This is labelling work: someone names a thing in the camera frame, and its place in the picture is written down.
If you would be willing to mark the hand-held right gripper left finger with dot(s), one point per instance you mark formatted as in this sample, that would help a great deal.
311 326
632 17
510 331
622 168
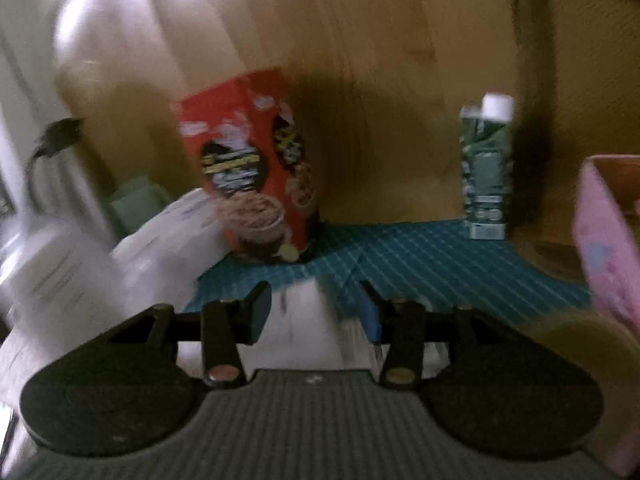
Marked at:
260 310

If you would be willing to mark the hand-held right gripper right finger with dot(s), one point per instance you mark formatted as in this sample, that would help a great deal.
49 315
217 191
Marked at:
370 317

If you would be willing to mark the white flat pack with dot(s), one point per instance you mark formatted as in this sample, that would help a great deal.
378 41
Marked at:
310 325

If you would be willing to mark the teal checkered mat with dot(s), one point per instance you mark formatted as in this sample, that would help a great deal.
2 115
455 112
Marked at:
425 265

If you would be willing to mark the white tissue pack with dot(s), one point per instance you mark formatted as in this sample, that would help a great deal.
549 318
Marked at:
160 250

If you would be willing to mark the red cereal box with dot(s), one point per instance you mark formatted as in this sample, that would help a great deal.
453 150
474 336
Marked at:
240 160

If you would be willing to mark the green mug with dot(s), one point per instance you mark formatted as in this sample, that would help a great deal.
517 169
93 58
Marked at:
132 207

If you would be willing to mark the green drink carton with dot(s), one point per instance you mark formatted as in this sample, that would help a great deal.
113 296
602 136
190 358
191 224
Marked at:
487 180

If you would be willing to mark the bagged stack of paper cups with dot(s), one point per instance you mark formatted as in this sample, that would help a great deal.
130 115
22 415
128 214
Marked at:
55 280

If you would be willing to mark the tan round object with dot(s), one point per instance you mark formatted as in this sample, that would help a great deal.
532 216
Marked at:
585 345

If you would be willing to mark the pink tin box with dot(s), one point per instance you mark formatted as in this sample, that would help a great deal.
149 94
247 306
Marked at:
600 250

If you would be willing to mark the brown wooden board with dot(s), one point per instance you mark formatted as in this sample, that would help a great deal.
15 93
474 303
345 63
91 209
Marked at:
575 85

